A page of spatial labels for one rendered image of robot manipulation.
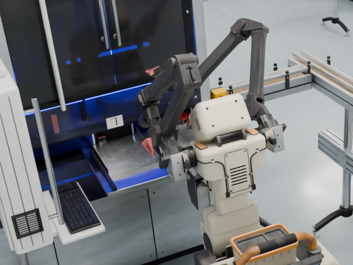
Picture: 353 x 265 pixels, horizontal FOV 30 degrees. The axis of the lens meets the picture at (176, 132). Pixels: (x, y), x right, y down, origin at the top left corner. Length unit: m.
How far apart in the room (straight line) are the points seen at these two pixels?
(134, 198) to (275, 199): 1.20
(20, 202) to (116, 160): 0.69
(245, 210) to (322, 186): 1.82
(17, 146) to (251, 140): 0.92
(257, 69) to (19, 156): 1.05
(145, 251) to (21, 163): 1.32
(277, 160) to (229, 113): 2.30
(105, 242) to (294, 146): 1.91
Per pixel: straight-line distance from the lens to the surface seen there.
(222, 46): 2.94
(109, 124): 3.33
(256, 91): 2.81
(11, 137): 2.63
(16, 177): 2.72
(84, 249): 3.66
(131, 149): 3.35
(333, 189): 4.55
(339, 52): 6.70
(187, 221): 3.80
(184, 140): 3.37
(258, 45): 2.87
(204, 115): 2.55
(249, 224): 2.84
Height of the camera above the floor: 2.51
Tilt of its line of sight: 28 degrees down
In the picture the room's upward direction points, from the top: 6 degrees counter-clockwise
